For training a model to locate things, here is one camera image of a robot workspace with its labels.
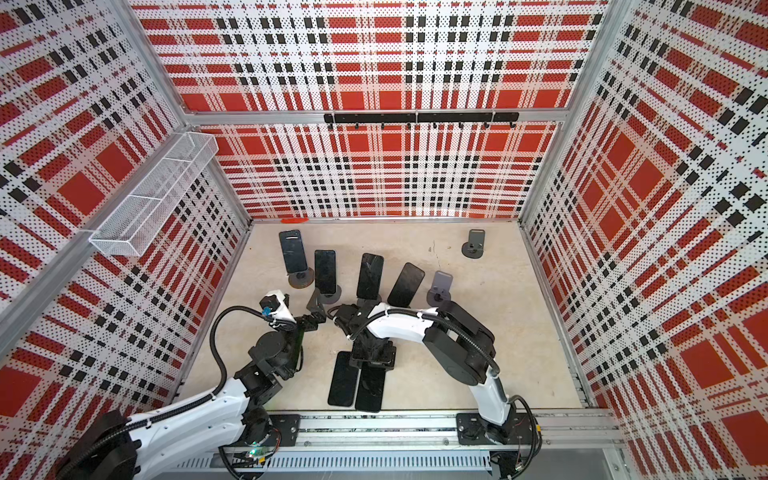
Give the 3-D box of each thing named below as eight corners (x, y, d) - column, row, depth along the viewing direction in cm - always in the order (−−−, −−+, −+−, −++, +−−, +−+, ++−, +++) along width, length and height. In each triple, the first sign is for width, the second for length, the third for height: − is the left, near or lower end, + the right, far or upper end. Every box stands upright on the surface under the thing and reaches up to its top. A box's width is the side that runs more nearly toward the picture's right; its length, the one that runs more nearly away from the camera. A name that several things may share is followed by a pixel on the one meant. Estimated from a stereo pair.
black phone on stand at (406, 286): (389, 308, 97) (387, 283, 86) (407, 287, 103) (407, 260, 91) (406, 320, 95) (406, 295, 83) (423, 297, 100) (426, 271, 89)
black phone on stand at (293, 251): (294, 284, 105) (278, 253, 92) (294, 263, 111) (279, 231, 98) (312, 280, 106) (299, 249, 93) (311, 260, 112) (299, 228, 99)
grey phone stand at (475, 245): (462, 258, 111) (467, 241, 104) (460, 246, 115) (464, 229, 108) (481, 258, 111) (487, 241, 104) (478, 246, 115) (483, 229, 108)
